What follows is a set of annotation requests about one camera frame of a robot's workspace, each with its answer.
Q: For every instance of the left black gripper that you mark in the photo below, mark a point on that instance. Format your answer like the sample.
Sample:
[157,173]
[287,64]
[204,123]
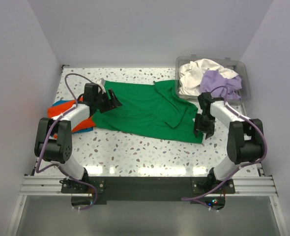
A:
[106,101]

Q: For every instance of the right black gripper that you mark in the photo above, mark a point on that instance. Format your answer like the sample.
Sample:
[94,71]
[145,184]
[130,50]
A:
[204,124]

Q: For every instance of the green t shirt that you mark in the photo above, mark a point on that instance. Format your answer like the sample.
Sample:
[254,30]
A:
[153,111]

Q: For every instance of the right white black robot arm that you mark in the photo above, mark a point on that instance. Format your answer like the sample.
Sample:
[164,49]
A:
[246,144]

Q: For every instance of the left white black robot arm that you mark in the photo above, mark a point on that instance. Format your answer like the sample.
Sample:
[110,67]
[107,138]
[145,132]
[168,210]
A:
[53,142]

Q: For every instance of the lavender crumpled t shirt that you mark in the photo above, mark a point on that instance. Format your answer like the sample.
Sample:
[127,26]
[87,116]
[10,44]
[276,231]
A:
[219,86]

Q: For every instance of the folded blue t shirt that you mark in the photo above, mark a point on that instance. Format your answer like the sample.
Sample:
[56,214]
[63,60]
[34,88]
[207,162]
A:
[86,129]

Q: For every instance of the white crumpled t shirt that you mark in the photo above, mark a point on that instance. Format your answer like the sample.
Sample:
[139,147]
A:
[191,75]

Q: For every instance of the folded orange t shirt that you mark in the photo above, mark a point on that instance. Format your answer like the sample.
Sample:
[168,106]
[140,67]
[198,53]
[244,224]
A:
[61,109]

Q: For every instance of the clear plastic bin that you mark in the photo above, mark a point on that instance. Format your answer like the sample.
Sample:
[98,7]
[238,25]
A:
[235,65]

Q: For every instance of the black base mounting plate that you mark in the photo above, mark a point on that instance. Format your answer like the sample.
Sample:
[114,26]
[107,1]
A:
[167,189]

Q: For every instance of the aluminium frame rail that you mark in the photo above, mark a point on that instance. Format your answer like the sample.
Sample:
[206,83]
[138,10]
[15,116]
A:
[244,186]

